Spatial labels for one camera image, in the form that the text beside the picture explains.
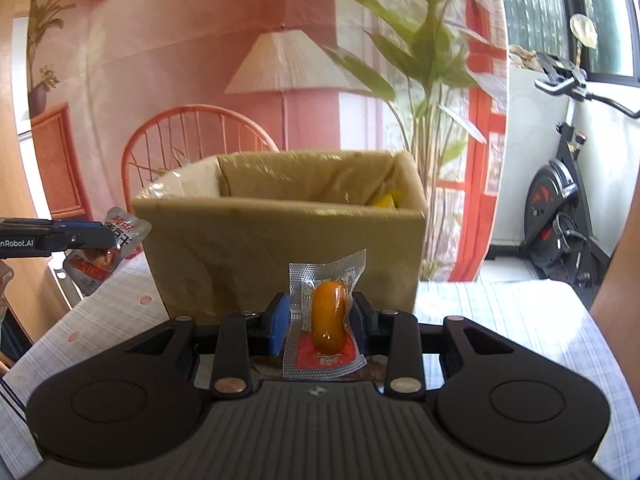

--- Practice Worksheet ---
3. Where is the brown cardboard box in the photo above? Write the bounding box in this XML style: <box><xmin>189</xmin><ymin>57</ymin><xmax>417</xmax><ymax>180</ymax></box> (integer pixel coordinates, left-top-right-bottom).
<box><xmin>131</xmin><ymin>149</ymin><xmax>430</xmax><ymax>323</ymax></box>

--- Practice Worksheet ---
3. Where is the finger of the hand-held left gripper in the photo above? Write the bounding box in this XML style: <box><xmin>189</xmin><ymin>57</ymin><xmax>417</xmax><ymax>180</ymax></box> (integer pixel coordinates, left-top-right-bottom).
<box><xmin>50</xmin><ymin>219</ymin><xmax>117</xmax><ymax>252</ymax></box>

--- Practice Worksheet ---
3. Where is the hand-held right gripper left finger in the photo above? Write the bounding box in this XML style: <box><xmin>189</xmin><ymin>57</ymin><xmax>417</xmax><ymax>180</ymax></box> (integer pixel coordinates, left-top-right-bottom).
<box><xmin>121</xmin><ymin>292</ymin><xmax>292</xmax><ymax>400</ymax></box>

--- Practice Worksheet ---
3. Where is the red and white snack packet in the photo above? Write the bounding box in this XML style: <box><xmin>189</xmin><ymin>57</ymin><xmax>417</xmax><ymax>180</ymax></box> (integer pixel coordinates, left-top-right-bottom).
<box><xmin>62</xmin><ymin>206</ymin><xmax>153</xmax><ymax>297</ymax></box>

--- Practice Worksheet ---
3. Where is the crumpled pale cloth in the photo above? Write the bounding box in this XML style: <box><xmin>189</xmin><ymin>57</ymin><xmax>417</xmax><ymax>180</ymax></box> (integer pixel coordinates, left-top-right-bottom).
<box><xmin>508</xmin><ymin>45</ymin><xmax>542</xmax><ymax>69</ymax></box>

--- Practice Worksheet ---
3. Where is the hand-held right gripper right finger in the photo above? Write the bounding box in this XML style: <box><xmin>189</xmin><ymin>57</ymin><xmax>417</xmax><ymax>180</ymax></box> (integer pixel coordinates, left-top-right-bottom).
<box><xmin>348</xmin><ymin>294</ymin><xmax>520</xmax><ymax>400</ymax></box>

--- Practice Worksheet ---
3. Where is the pale round hand fan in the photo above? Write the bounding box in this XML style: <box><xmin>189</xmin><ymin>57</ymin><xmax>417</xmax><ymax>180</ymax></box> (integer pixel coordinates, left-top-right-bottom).
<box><xmin>569</xmin><ymin>12</ymin><xmax>599</xmax><ymax>51</ymax></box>

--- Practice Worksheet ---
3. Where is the plaid cloth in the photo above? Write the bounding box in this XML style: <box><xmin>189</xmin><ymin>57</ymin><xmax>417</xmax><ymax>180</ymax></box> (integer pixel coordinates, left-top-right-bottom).
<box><xmin>0</xmin><ymin>252</ymin><xmax>640</xmax><ymax>480</ymax></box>

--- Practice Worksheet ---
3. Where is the window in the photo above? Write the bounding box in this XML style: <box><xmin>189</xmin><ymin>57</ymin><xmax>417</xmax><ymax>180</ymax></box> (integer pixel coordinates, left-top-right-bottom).
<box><xmin>497</xmin><ymin>0</ymin><xmax>640</xmax><ymax>87</ymax></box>

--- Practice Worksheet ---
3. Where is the yellow snack packet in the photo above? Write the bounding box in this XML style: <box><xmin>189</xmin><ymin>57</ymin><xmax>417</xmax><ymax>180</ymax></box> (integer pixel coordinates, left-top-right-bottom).
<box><xmin>370</xmin><ymin>187</ymin><xmax>402</xmax><ymax>210</ymax></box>

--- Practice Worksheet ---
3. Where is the black exercise bike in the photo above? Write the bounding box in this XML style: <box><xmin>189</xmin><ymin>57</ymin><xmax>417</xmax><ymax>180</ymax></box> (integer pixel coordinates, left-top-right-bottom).
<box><xmin>519</xmin><ymin>50</ymin><xmax>640</xmax><ymax>292</ymax></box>

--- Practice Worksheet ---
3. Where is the wall poster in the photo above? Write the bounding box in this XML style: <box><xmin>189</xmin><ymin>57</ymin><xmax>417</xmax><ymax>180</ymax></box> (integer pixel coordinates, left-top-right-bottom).
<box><xmin>20</xmin><ymin>0</ymin><xmax>509</xmax><ymax>283</ymax></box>

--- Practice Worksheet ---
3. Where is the clear packet with orange snack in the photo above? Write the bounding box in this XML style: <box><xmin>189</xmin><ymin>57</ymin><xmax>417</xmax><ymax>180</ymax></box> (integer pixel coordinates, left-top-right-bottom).
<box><xmin>282</xmin><ymin>248</ymin><xmax>369</xmax><ymax>381</ymax></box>

